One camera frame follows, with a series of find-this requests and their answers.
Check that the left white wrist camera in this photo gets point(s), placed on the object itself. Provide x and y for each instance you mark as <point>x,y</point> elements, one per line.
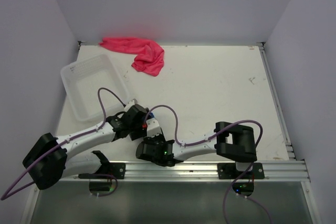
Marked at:
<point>130,104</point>

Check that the aluminium rail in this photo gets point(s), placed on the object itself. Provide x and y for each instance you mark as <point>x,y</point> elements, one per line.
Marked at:
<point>275,171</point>
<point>281,119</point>

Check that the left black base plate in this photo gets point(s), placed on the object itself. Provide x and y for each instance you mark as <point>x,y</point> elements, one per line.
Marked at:
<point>117,170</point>

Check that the front aluminium rail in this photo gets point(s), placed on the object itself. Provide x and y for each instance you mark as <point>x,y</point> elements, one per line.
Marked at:
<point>275,171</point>

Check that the right aluminium rail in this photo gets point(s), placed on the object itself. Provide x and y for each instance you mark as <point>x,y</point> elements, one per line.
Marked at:
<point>281,119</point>

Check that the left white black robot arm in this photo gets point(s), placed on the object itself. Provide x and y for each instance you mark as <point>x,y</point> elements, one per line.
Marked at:
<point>55,157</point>

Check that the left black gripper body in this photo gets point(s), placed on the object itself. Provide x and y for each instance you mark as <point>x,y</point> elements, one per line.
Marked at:
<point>137,129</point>

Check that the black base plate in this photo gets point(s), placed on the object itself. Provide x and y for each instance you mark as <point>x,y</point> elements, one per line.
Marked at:
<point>117,170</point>
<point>229,171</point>

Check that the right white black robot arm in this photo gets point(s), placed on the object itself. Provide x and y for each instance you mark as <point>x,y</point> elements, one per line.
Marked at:
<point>236,143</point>

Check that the pink towel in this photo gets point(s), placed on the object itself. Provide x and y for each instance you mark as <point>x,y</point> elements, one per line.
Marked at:
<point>149,55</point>

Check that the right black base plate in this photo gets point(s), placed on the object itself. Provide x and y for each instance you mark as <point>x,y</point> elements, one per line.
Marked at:
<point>229,171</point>

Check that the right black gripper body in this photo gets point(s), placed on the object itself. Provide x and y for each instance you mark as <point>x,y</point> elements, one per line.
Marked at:
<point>155,139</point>

